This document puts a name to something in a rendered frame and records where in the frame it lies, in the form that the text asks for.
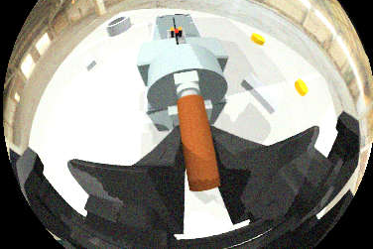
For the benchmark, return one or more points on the yellow round disc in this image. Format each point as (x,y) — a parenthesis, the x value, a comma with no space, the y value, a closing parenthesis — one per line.
(301,87)
(258,39)

